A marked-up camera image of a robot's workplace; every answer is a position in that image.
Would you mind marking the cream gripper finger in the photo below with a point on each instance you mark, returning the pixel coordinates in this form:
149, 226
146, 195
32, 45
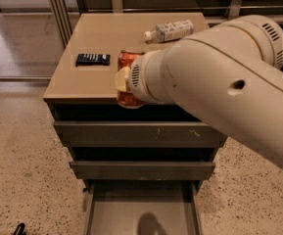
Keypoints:
121, 79

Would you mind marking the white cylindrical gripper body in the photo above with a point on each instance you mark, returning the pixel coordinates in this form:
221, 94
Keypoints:
138, 78

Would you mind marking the red coke can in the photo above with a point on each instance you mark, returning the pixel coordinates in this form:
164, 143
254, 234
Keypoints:
126, 99

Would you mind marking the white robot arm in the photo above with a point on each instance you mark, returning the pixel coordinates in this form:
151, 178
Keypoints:
228, 76

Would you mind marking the grey top drawer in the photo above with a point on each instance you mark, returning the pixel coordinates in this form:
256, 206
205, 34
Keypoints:
138, 134

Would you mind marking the grey drawer cabinet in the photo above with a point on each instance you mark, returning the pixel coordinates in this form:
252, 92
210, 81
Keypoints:
87, 93

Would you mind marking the grey middle drawer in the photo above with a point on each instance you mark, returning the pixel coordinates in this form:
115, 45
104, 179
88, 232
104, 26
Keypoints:
95, 170

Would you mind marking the open grey bottom drawer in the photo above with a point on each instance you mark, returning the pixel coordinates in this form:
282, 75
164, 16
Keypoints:
142, 208

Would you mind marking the dark blue snack bar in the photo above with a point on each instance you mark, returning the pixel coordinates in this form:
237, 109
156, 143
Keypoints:
93, 60

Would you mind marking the plastic bottle with label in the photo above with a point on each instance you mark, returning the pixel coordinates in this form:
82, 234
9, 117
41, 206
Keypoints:
165, 32

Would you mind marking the black object at floor edge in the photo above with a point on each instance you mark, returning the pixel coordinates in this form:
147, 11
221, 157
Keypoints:
20, 229

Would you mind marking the metal railing frame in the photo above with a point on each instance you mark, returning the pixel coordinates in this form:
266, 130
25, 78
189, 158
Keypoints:
147, 0

